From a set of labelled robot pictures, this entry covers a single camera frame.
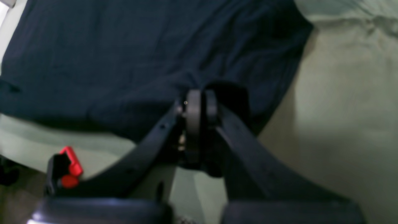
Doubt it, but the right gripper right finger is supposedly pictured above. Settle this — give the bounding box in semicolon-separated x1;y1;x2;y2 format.
187;90;350;203

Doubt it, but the blue handled centre clamp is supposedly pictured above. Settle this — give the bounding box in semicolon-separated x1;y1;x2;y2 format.
44;146;84;196

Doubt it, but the light green table cloth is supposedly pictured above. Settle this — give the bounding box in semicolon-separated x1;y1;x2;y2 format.
1;0;398;224

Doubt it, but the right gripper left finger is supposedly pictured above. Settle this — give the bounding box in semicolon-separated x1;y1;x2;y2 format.
49;100;184;198

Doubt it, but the dark navy T-shirt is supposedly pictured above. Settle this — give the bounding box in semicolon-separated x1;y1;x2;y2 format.
1;0;313;142

